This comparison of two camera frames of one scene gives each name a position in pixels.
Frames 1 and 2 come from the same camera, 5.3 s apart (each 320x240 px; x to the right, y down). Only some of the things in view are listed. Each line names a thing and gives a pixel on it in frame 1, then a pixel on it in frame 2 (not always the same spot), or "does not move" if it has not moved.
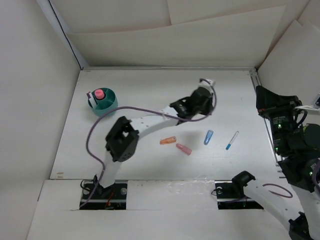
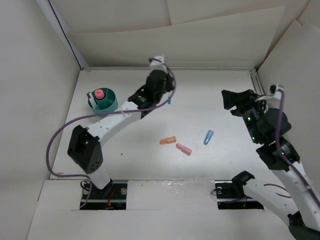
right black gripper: (267, 102) -> (231, 98)
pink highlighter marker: (184, 148) does not move
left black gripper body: (204, 109) -> (168, 87)
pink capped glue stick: (99, 93) does not move
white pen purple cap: (89, 95) does not move
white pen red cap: (92, 102) does not move
